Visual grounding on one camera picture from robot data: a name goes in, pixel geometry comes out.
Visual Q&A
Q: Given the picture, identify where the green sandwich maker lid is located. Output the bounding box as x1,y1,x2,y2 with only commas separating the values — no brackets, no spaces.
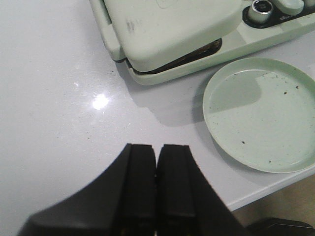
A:
104,0,242,72

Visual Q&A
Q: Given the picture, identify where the left silver control knob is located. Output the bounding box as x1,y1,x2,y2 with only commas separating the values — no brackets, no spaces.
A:
248,0,273,24

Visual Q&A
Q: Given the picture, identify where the green round plate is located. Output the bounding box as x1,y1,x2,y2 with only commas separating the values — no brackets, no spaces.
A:
203,58,315,173

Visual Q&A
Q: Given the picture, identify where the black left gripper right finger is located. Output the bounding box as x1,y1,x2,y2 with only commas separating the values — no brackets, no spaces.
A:
157,145,249,236

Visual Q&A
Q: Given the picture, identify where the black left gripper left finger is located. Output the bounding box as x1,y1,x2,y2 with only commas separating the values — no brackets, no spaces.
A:
18,144,156,236

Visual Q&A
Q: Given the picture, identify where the green breakfast maker base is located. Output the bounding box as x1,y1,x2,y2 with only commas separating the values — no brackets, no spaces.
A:
90,0,315,86

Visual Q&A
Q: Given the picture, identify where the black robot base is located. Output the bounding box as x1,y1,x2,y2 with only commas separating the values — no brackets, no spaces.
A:
246,218,315,236

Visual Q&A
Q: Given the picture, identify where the bread slice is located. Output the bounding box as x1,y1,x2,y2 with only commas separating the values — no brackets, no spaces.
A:
133,38,222,75

